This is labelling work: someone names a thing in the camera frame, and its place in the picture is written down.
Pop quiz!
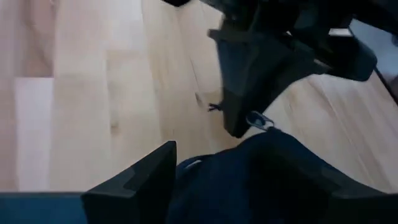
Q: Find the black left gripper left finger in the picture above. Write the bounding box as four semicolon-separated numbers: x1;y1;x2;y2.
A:
80;140;178;224

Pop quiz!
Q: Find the navy blue backpack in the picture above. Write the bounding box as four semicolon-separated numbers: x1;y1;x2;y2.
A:
166;111;343;224

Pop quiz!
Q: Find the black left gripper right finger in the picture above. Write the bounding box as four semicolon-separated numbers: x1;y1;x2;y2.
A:
320;164;398;224

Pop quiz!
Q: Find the black aluminium table frame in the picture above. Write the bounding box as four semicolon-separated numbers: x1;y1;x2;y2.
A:
374;67;398;105

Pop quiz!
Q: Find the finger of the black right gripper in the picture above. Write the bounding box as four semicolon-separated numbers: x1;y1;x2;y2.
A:
207;27;327;139
312;29;379;82

